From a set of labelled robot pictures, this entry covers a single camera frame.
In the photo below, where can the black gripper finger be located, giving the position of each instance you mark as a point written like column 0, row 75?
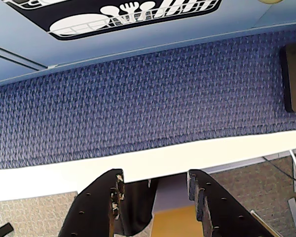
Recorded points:
column 224, row 217
column 93, row 209

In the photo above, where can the yellow wooden board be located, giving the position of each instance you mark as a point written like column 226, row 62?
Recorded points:
column 173, row 223

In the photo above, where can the black bar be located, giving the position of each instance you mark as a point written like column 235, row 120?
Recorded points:
column 0, row 230

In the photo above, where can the blue woven mat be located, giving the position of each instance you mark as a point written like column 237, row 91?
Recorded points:
column 138, row 103

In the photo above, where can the black white dish rack sticker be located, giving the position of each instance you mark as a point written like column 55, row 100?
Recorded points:
column 128, row 14

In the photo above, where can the yellow round knob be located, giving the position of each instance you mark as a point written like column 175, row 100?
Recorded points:
column 270, row 1

